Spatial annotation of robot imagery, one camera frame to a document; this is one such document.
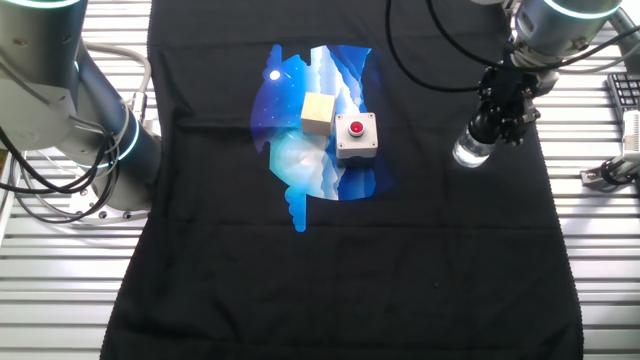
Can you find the clear glass jar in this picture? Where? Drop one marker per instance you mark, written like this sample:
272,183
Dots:
470,155

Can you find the aluminium camera bracket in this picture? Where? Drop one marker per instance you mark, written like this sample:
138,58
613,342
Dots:
592,177

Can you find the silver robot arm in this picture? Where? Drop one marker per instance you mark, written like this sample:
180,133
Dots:
35,75

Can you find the grey box with red button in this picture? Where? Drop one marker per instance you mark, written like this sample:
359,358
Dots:
355,140

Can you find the black keyboard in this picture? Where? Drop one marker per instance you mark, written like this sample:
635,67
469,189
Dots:
625,92

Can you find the black cloth with blue print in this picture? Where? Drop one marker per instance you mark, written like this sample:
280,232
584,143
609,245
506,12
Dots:
350,275

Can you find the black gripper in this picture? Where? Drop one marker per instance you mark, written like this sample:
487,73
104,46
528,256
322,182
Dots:
515,92

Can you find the small silver exterior camera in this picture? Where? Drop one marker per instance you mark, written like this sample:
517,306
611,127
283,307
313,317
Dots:
632,132

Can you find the wooden cube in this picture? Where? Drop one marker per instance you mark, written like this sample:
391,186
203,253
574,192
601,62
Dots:
317,112

